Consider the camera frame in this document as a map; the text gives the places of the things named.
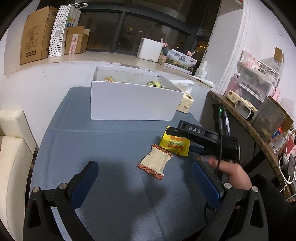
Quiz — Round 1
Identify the yellow tissue box on shelf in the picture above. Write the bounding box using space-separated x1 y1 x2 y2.
226 90 258 117

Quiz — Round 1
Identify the white sofa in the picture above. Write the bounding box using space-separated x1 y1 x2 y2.
1 109 37 240

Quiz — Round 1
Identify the small open cardboard box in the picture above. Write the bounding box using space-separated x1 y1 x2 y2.
65 26 90 54

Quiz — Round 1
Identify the clear drawer organizer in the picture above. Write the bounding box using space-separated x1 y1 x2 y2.
226 47 285 105

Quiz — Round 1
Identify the tall brown cardboard box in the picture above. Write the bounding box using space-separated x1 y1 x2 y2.
20 6 58 65

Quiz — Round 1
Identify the yellow cheese snack packet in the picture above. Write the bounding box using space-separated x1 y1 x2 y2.
159 132 191 157

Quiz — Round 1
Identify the person's right hand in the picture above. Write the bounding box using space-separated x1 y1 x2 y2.
197 156 252 190

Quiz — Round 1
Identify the yellow-green chip bag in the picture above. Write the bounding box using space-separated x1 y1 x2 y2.
146 81 168 89

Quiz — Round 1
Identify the white dotted paper bag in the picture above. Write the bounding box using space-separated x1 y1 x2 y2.
48 3 88 58

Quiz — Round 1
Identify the yellow tissue pack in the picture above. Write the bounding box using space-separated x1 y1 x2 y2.
171 79 194 113

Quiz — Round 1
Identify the wooden side shelf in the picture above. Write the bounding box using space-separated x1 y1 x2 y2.
207 90 291 198

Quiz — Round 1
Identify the kuromi rice cracker pack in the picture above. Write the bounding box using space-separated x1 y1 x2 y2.
100 76 115 82

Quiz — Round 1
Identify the pink plush toy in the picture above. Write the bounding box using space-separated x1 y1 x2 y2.
161 38 168 48

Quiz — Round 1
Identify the white plastic bottle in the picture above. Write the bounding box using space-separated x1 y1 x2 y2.
195 61 207 79

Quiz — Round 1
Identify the white open storage box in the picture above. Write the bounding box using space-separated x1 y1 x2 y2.
90 65 183 121

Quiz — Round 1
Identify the white alarm clock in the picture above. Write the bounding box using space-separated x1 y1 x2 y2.
235 100 254 121

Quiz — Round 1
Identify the printed landscape carton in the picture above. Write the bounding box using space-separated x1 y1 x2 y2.
164 49 197 74

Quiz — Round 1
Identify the beige pastry packet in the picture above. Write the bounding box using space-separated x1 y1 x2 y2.
137 144 173 180

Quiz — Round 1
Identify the white foam box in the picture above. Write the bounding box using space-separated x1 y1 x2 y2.
137 38 163 63

